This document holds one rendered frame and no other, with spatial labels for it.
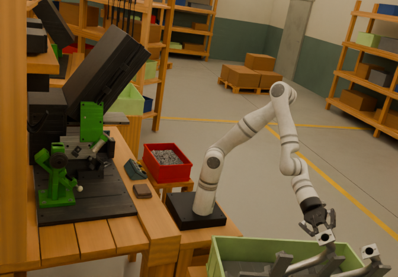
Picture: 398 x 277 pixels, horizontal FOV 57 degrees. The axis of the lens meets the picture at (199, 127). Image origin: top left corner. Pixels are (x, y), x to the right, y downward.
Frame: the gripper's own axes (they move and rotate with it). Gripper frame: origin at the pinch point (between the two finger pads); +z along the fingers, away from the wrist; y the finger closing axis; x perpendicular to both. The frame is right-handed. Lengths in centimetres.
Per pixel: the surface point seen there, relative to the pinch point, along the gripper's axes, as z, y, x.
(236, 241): -19.1, -35.5, 13.4
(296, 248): -15.3, -16.5, 32.9
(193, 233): -33, -55, 16
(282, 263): 5.1, -15.3, -6.7
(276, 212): -131, -51, 201
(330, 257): 4.5, -1.8, 4.9
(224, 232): -33, -44, 26
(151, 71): -343, -125, 122
